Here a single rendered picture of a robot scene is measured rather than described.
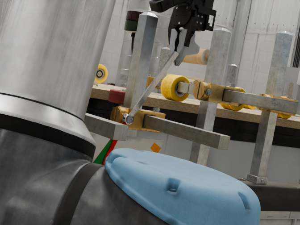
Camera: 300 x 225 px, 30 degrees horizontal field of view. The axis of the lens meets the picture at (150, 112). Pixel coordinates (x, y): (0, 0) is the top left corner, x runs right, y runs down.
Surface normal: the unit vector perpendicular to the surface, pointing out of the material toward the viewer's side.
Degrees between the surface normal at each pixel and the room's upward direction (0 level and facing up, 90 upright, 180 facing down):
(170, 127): 90
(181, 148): 90
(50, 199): 50
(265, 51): 90
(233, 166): 90
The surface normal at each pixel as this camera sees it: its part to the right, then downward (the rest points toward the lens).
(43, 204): -0.10, -0.48
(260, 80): -0.73, -0.10
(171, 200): -0.15, -0.06
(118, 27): 0.66, 0.16
